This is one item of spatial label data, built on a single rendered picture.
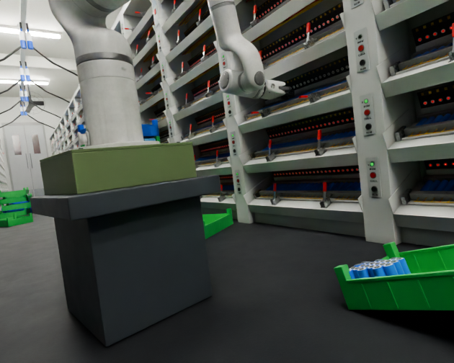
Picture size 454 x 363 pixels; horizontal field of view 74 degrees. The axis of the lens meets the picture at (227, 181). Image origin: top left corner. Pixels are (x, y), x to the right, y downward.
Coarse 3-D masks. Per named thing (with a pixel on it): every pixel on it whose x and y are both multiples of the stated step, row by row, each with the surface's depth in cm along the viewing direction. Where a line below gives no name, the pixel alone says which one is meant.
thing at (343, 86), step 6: (342, 84) 103; (324, 90) 109; (330, 90) 107; (336, 90) 106; (288, 102) 124; (294, 102) 121; (300, 102) 117; (270, 108) 132; (276, 108) 130; (282, 108) 125; (258, 114) 140
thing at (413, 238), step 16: (208, 208) 187; (272, 224) 141; (288, 224) 132; (304, 224) 125; (320, 224) 118; (336, 224) 112; (352, 224) 106; (416, 240) 90; (432, 240) 86; (448, 240) 83
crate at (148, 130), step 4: (152, 120) 148; (156, 120) 148; (152, 124) 148; (156, 124) 148; (80, 128) 137; (84, 128) 134; (144, 128) 142; (148, 128) 144; (152, 128) 146; (156, 128) 148; (80, 132) 137; (84, 132) 135; (144, 132) 142; (148, 132) 144; (152, 132) 146; (156, 132) 148; (144, 136) 144; (148, 136) 146; (152, 136) 148
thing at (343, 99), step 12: (348, 72) 113; (312, 84) 127; (348, 84) 95; (336, 96) 101; (348, 96) 97; (252, 108) 151; (288, 108) 123; (300, 108) 114; (312, 108) 110; (324, 108) 106; (336, 108) 103; (240, 120) 147; (252, 120) 138; (264, 120) 131; (276, 120) 126; (288, 120) 121
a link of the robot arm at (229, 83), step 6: (228, 72) 107; (234, 72) 107; (240, 72) 108; (222, 78) 110; (228, 78) 107; (234, 78) 106; (240, 78) 107; (222, 84) 110; (228, 84) 107; (234, 84) 107; (240, 84) 107; (222, 90) 110; (228, 90) 108; (234, 90) 109; (240, 90) 109; (258, 90) 113; (246, 96) 114; (252, 96) 115
